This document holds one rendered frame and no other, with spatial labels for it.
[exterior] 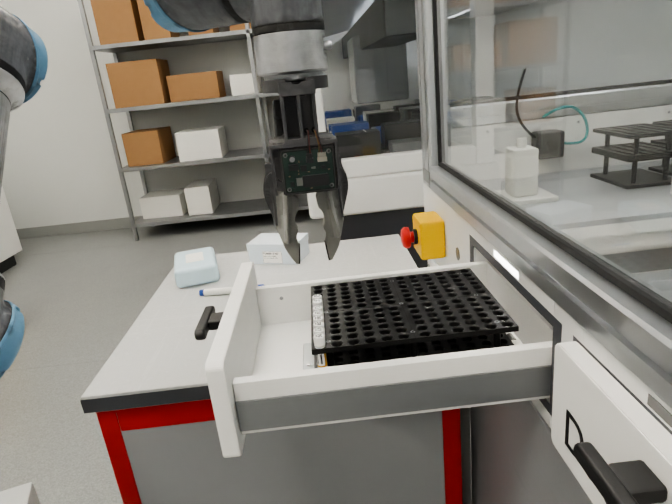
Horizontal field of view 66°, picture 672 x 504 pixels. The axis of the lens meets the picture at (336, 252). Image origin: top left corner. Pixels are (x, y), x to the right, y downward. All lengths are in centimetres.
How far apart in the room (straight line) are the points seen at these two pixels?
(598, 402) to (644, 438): 6
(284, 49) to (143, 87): 403
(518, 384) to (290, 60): 40
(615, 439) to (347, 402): 24
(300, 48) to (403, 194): 93
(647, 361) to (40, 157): 528
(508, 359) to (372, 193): 93
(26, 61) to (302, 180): 49
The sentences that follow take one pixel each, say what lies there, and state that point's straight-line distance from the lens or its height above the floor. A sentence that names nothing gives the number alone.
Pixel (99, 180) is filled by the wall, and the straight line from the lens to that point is 527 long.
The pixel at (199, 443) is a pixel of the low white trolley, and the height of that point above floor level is 65.
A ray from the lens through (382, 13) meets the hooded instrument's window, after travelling 141.
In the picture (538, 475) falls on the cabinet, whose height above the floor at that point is 72.
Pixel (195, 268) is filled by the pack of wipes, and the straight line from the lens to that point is 118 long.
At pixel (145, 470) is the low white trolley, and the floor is 61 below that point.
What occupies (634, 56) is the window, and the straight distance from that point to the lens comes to 44.
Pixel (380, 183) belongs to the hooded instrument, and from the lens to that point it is 141.
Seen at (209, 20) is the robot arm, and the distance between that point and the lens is 61.
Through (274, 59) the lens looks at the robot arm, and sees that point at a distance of 55.
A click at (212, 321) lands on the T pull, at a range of 63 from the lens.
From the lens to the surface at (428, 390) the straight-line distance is 55.
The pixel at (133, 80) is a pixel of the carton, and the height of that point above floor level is 129.
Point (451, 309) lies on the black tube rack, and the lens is 62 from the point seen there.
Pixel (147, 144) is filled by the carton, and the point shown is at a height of 79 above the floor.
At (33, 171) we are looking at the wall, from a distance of 551.
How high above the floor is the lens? 117
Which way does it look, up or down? 19 degrees down
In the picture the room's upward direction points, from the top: 6 degrees counter-clockwise
